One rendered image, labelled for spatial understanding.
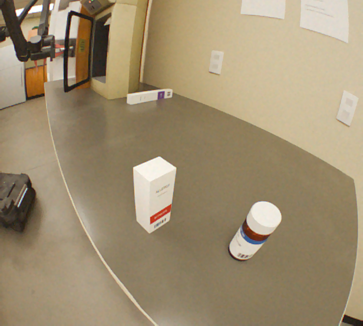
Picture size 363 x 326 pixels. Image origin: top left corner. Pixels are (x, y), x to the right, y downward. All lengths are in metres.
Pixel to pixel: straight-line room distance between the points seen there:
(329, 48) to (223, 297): 0.77
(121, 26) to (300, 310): 1.02
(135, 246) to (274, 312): 0.22
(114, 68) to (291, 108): 0.78
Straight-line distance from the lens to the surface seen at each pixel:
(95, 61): 1.12
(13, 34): 0.92
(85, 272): 1.30
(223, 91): 0.88
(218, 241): 0.28
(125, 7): 0.89
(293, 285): 0.30
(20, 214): 1.60
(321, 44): 0.76
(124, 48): 0.87
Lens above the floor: 1.17
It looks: 28 degrees down
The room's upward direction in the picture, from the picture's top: 8 degrees clockwise
